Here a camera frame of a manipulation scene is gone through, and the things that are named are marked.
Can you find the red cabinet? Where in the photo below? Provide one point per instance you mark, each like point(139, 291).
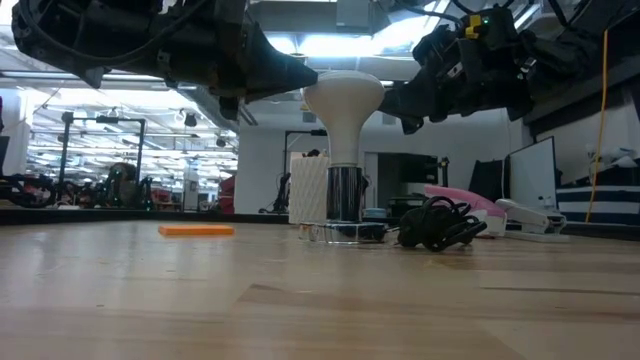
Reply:
point(227, 195)

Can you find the background black robot arm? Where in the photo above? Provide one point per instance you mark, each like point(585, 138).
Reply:
point(282, 192)
point(35, 192)

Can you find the black ceiling spotlight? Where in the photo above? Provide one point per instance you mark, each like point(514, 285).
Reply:
point(190, 120)

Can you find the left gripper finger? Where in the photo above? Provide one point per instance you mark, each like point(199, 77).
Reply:
point(275, 72)
point(229, 107)

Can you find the black chair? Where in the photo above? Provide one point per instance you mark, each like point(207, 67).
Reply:
point(487, 180)

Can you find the black cabinet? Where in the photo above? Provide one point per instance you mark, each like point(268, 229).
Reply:
point(410, 170)

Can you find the black background gantry frame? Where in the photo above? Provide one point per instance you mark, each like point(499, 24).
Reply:
point(320, 132)
point(120, 120)

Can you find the white flat panel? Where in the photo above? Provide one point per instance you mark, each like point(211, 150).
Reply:
point(532, 175)

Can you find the pink stapler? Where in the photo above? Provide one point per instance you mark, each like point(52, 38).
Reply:
point(475, 202)

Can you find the orange sticky note pad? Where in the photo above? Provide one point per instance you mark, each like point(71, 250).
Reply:
point(195, 230)

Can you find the white reflector lightbulb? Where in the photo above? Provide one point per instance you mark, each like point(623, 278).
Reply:
point(344, 100)

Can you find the blue white striped cloth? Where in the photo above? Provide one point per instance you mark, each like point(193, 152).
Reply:
point(600, 205)

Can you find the white textured pen cup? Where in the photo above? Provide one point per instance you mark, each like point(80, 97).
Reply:
point(307, 192)

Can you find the long ceiling light strip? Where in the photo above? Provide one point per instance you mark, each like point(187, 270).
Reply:
point(135, 77)

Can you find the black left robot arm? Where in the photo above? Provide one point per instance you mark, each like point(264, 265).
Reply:
point(75, 35)

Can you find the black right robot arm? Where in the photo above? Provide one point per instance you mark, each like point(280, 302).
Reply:
point(575, 45)

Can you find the person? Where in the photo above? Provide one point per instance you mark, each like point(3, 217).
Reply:
point(122, 175)

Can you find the white stapler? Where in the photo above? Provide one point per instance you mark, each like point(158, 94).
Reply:
point(530, 217)

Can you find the white crumpled bag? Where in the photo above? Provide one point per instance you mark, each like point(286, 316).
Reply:
point(615, 156)

